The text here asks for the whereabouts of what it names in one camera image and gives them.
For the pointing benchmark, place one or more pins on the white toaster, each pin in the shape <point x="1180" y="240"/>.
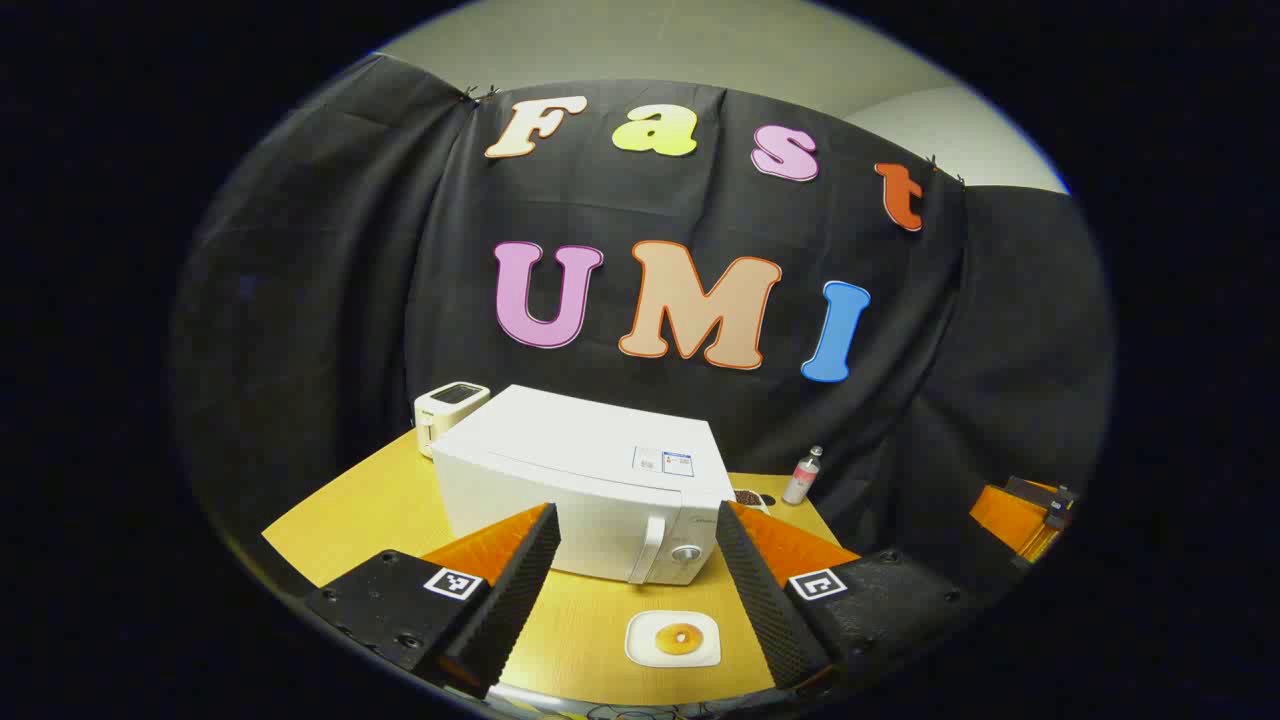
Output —
<point x="445" y="412"/>

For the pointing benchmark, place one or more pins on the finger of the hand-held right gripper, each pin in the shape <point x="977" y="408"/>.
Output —
<point x="1005" y="518"/>

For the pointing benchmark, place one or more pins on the small clear bottle pink label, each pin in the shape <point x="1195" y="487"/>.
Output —
<point x="800" y="484"/>

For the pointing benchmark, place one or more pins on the white divided dish of grains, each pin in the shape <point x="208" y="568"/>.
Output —
<point x="748" y="497"/>

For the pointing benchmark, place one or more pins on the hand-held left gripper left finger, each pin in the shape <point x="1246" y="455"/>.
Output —
<point x="510" y="600"/>

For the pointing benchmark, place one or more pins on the white square plate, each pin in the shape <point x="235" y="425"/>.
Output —
<point x="640" y="652"/>

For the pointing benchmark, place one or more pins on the white microwave oven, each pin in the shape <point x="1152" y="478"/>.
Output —
<point x="560" y="450"/>

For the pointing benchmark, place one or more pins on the glazed donut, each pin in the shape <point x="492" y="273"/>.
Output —
<point x="664" y="645"/>

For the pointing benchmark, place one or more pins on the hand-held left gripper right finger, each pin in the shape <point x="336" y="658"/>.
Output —
<point x="765" y="600"/>

